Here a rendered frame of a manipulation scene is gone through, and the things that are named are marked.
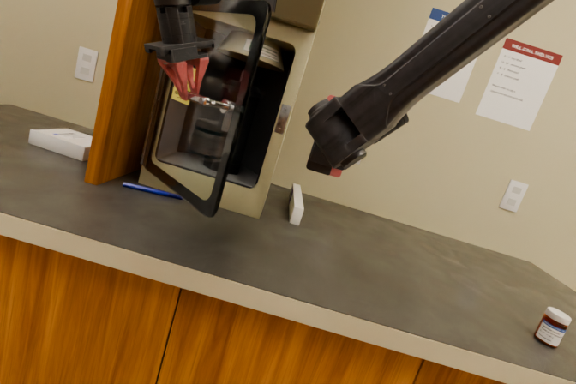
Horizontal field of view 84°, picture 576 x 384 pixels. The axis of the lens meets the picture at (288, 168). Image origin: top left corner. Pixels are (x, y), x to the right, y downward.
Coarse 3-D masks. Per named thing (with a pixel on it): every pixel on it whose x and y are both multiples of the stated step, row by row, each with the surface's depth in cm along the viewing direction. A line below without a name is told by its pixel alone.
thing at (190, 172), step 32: (224, 0) 61; (256, 0) 55; (224, 32) 60; (256, 32) 54; (224, 64) 60; (224, 96) 59; (160, 128) 74; (192, 128) 66; (224, 128) 59; (160, 160) 73; (192, 160) 65; (224, 160) 58; (192, 192) 64
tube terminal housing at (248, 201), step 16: (320, 16) 74; (272, 32) 74; (288, 32) 74; (304, 32) 73; (288, 48) 81; (304, 48) 74; (304, 64) 75; (288, 80) 75; (288, 96) 76; (272, 144) 78; (272, 160) 79; (144, 176) 81; (272, 176) 80; (224, 192) 81; (240, 192) 81; (256, 192) 81; (224, 208) 82; (240, 208) 82; (256, 208) 81
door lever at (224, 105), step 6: (180, 96) 60; (192, 96) 57; (198, 96) 56; (204, 96) 56; (198, 102) 56; (204, 102) 55; (210, 102) 56; (216, 102) 57; (222, 102) 58; (228, 102) 58; (222, 108) 58; (228, 108) 58
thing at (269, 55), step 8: (264, 40) 78; (264, 48) 77; (272, 48) 79; (280, 48) 82; (264, 56) 77; (272, 56) 79; (280, 56) 82; (264, 64) 92; (272, 64) 78; (280, 64) 81
